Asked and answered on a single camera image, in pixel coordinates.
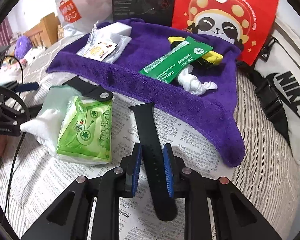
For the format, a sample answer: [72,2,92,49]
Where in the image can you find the black watch strap long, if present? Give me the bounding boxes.
[129,102,178,222]

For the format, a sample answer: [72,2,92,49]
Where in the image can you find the white fabric glove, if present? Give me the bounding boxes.
[20,85,82,156]

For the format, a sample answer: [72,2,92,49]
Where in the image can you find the white knotted tissue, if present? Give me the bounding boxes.
[176,64,218,96]

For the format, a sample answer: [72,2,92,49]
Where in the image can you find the green sachet packet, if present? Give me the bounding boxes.
[139,37,213,83]

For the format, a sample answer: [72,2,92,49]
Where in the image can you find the purple plush toy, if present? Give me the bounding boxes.
[14,36,32,59]

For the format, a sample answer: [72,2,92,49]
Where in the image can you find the green tissue pack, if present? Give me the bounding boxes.
[56,96,113,166]

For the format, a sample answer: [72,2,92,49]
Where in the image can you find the purple fleece towel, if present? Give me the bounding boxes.
[46,18,245,167]

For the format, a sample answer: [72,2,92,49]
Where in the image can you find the clear packet with snacks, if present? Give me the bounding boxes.
[76,24,132,63]

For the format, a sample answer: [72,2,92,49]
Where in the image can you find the white plastic shopping bag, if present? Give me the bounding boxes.
[55,0,113,33]

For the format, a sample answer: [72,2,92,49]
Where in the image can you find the yellow mini duffel pouch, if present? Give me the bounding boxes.
[168,36,223,69]

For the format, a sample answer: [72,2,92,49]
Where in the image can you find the white sponge block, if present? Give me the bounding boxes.
[101,22,132,37]

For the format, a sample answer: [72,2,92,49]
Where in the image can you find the white Nike bag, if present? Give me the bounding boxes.
[252,12,300,165]

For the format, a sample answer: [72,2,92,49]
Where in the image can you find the black headset box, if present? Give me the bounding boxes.
[112,0,175,27]

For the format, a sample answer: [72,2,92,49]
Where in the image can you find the red panda shopping bag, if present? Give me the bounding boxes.
[172,0,279,64]

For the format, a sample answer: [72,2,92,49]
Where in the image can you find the black cable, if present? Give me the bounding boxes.
[0,55,31,221]

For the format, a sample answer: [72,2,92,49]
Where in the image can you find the black watch strap short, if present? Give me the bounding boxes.
[62,75,114,102]

